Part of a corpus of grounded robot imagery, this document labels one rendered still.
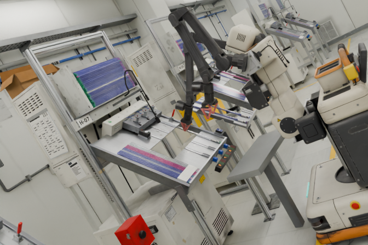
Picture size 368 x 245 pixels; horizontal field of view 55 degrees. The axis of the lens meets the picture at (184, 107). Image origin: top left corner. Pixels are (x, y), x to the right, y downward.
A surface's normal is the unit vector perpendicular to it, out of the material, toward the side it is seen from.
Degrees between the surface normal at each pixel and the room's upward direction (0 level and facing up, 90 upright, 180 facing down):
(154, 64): 90
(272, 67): 90
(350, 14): 90
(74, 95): 90
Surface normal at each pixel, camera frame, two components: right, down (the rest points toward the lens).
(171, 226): 0.76, -0.38
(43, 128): -0.45, 0.31
